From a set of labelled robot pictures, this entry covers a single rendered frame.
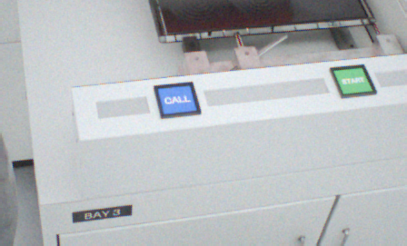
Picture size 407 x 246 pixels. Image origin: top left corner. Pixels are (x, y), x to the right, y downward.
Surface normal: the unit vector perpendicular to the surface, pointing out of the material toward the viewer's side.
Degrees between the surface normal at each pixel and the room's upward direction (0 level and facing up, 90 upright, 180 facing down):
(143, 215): 90
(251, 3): 0
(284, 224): 90
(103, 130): 0
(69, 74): 0
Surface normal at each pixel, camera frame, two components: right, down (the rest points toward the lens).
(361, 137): 0.22, 0.76
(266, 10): 0.11, -0.64
